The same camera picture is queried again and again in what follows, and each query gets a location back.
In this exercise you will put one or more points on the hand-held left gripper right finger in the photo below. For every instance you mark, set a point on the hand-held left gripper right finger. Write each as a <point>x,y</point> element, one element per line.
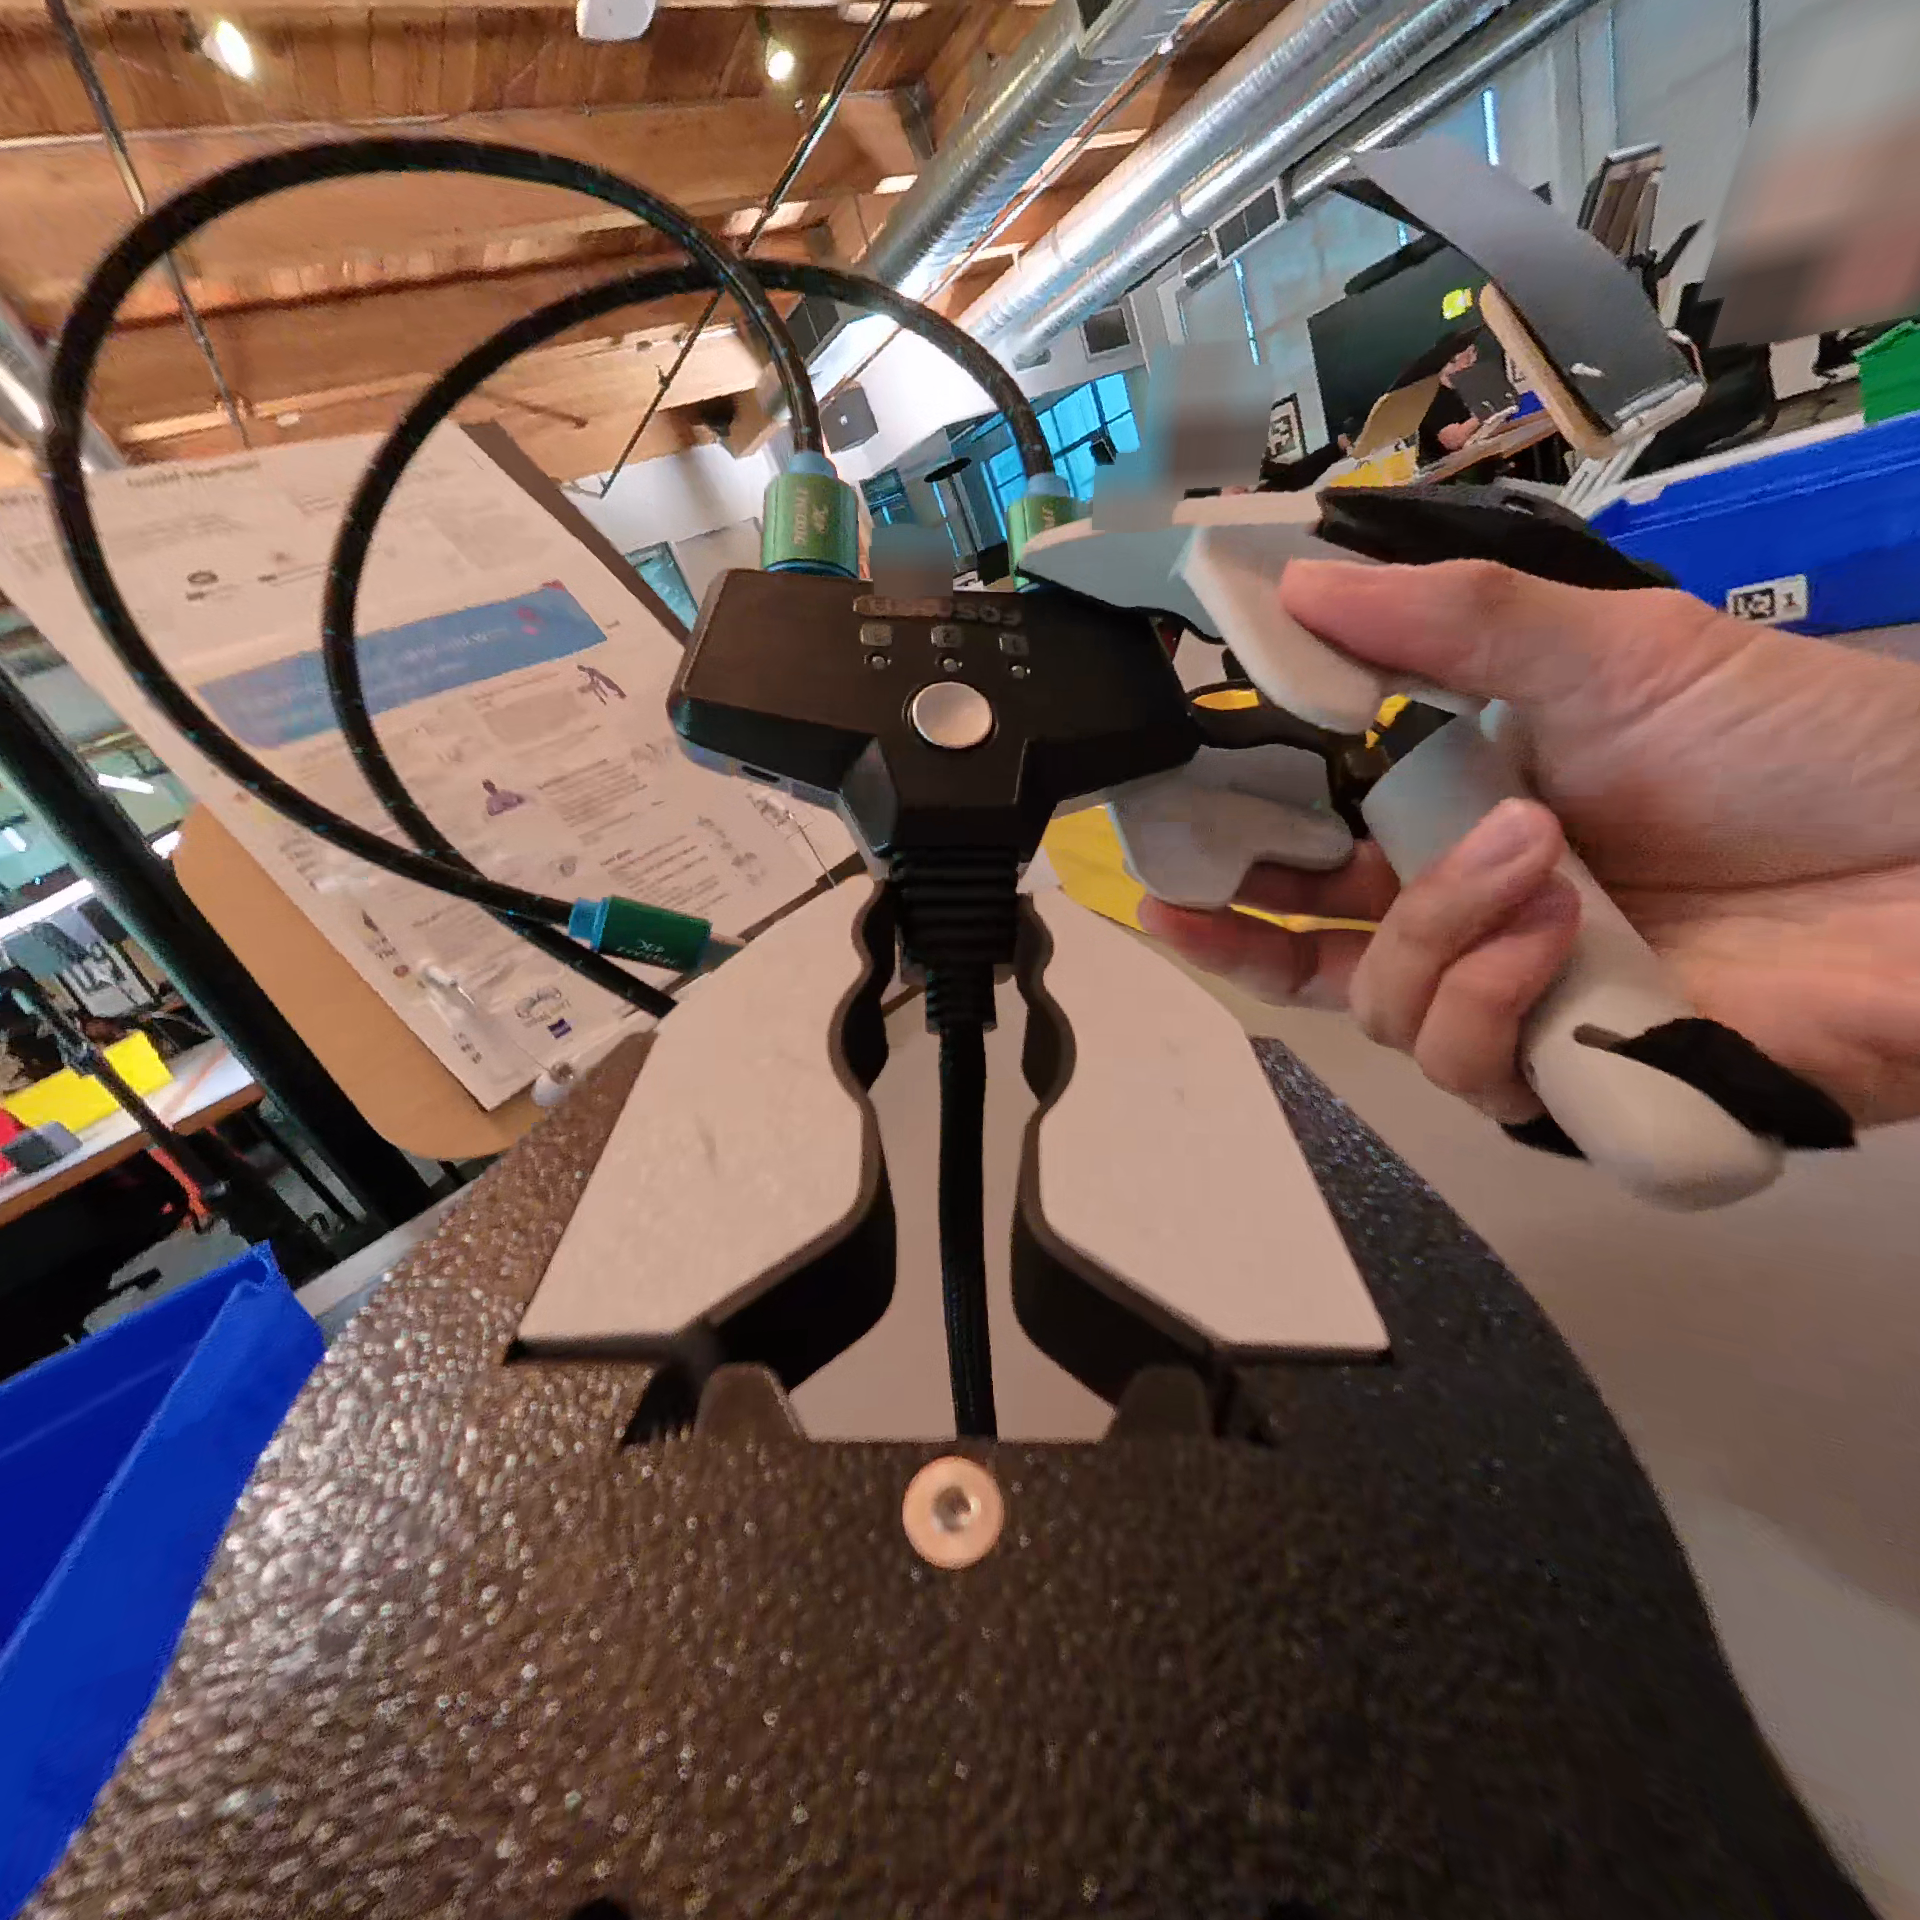
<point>1186,1186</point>

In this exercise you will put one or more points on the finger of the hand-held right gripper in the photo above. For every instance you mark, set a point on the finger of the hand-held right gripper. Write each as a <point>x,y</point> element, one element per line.
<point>1230,834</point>
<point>1172,563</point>

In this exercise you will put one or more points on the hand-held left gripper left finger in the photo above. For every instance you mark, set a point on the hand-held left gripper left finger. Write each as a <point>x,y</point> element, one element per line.
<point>720,1186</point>

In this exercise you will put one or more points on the black switch box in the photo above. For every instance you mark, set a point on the black switch box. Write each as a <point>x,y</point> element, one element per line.
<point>840,675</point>

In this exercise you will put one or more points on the person's right hand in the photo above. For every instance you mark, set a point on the person's right hand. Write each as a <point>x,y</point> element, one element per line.
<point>1725,780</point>

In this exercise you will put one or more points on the black monitor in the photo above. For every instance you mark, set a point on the black monitor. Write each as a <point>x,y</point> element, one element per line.
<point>1395,339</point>

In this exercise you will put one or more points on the blue plastic bin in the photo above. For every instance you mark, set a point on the blue plastic bin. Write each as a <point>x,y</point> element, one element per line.
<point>107,1501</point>
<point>1771,511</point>

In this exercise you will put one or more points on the green plastic bin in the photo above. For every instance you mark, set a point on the green plastic bin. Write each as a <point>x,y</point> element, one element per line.
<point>1894,377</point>

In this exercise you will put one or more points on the brown cardboard sheet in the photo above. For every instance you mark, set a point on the brown cardboard sheet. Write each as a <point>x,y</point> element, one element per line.
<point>301,975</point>

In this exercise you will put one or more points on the white printed poster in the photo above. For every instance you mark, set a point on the white printed poster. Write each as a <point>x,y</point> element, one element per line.
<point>452,675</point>

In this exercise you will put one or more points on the yellow block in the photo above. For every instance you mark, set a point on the yellow block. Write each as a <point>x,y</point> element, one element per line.
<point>90,1095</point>

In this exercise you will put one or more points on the white ceiling device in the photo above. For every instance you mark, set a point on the white ceiling device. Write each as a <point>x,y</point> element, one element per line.
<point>616,15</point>

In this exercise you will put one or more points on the black wall speaker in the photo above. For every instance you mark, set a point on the black wall speaker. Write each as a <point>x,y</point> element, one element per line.
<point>848,417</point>

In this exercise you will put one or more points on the silver ventilation duct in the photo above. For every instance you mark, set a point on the silver ventilation duct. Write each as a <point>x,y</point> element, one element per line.
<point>1021,135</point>
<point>1245,166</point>

